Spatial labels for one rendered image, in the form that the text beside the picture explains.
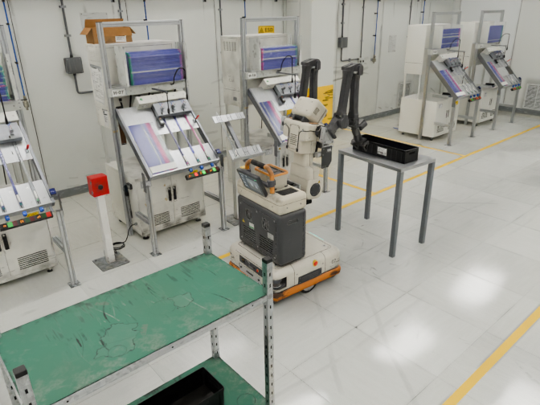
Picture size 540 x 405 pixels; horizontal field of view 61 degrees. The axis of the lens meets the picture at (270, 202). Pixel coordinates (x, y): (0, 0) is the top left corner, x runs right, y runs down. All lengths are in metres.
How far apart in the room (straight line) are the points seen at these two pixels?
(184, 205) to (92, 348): 2.96
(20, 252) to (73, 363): 2.47
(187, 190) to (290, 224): 1.59
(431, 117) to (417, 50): 1.06
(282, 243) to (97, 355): 1.81
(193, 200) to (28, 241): 1.49
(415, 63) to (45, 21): 5.19
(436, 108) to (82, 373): 6.75
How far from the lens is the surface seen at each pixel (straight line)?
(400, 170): 3.74
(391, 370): 2.95
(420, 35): 7.71
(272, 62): 5.02
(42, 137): 5.56
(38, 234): 4.02
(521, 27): 10.39
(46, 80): 5.50
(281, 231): 3.12
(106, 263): 4.13
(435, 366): 3.05
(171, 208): 4.43
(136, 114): 4.22
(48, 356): 1.71
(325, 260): 3.47
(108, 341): 1.69
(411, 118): 7.88
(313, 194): 3.43
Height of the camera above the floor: 1.97
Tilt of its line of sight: 23 degrees down
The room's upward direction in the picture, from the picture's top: 1 degrees counter-clockwise
